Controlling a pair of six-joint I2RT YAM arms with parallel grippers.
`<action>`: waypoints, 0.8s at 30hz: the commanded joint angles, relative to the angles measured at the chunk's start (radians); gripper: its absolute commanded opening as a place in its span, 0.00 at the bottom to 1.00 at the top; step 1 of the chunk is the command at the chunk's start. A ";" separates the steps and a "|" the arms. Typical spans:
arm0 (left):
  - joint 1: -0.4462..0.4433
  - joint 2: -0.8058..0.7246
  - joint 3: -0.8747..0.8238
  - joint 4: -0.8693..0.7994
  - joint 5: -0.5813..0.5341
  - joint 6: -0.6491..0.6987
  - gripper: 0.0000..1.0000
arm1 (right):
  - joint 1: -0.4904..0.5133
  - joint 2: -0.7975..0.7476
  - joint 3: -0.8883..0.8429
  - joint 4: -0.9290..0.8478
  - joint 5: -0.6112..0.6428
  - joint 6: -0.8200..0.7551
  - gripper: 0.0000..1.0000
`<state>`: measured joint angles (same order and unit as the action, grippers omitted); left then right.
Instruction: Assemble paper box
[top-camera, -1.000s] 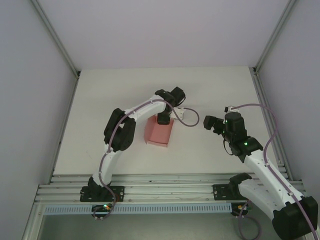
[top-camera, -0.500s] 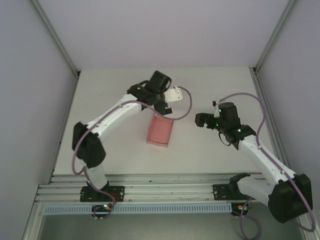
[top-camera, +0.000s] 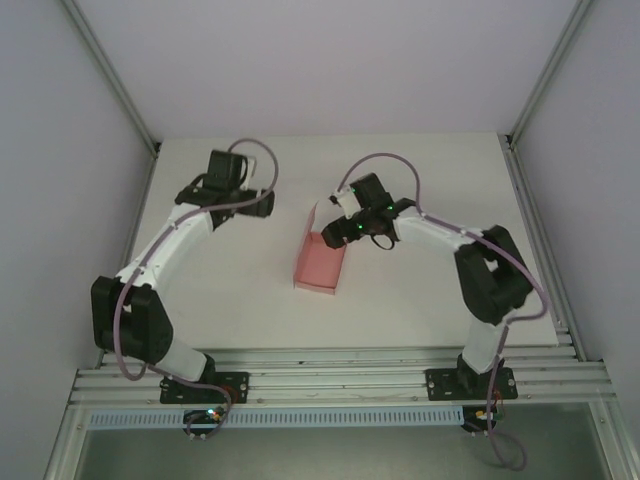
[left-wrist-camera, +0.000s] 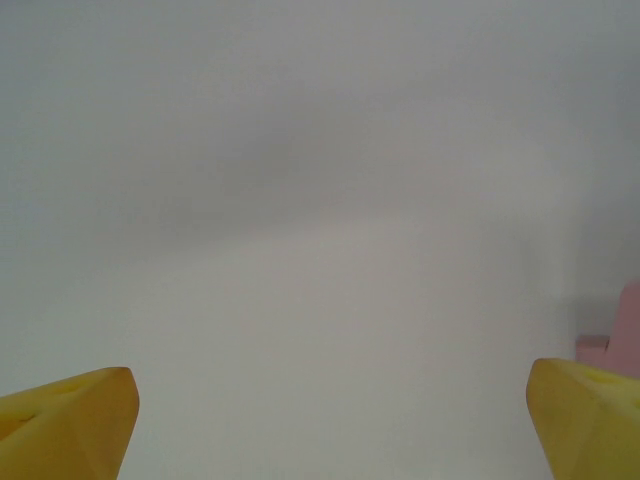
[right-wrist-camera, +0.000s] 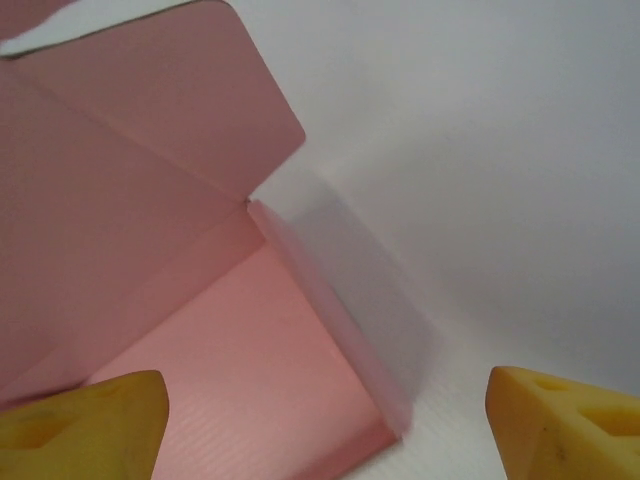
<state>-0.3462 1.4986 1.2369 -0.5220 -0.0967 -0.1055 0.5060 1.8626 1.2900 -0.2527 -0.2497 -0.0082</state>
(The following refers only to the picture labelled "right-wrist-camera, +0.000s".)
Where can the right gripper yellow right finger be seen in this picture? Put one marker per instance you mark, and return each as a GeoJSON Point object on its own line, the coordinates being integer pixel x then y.
{"type": "Point", "coordinates": [560, 430]}

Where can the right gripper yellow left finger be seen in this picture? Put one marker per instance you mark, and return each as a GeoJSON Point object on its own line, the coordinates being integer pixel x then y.
{"type": "Point", "coordinates": [85, 430]}

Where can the pink paper box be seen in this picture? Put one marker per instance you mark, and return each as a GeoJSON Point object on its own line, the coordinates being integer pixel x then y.
{"type": "Point", "coordinates": [125, 200]}

